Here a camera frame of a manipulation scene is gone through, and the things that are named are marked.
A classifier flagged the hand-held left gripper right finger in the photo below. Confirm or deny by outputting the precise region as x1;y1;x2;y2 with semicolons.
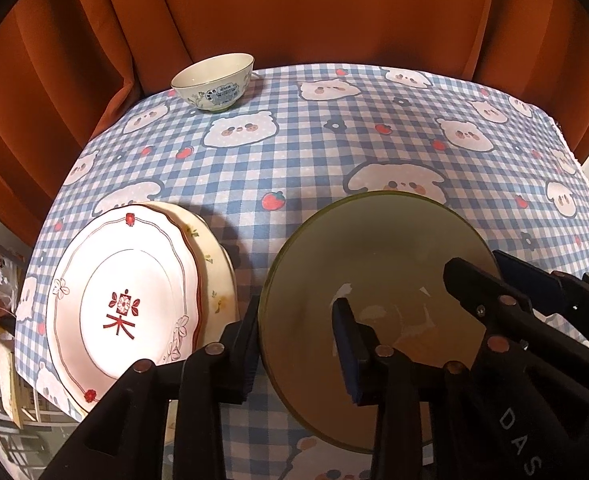
331;297;473;480

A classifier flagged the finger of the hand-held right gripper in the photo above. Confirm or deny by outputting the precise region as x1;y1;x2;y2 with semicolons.
492;250;589;313
443;257;533;322

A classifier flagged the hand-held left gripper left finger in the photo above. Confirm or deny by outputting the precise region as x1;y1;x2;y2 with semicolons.
39;297;262;480

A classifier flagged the round yellow flower plate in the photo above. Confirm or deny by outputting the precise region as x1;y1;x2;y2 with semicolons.
174;203;238;356

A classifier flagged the white bowl with blue pattern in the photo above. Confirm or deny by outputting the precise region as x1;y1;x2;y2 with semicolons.
170;52;255;113
258;191;503;456

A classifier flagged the white plate with red pattern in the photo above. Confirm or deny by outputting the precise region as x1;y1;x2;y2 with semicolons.
45;202;205;413

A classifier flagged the blue checkered cartoon tablecloth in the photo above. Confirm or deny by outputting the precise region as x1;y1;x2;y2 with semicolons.
14;62;589;480

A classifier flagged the cluttered storage shelf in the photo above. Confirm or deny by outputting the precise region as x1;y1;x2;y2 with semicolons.
0;200;82;461

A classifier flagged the orange curtain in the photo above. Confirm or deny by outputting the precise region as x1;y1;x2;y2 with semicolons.
0;0;589;231

